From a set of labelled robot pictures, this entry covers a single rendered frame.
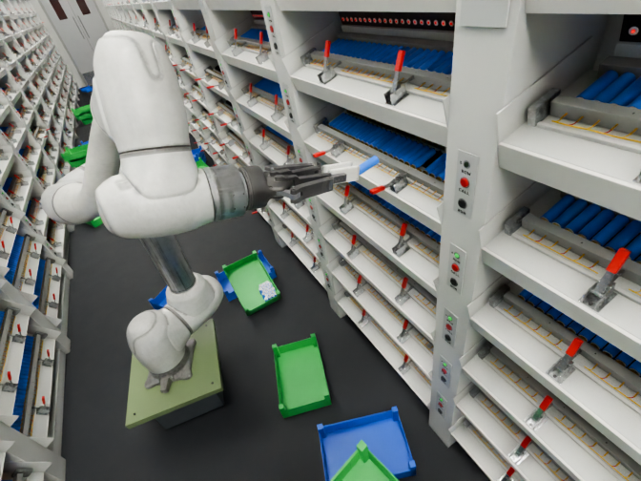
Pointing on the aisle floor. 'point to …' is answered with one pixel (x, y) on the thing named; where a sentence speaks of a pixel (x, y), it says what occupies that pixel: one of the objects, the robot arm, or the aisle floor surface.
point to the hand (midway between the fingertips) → (340, 173)
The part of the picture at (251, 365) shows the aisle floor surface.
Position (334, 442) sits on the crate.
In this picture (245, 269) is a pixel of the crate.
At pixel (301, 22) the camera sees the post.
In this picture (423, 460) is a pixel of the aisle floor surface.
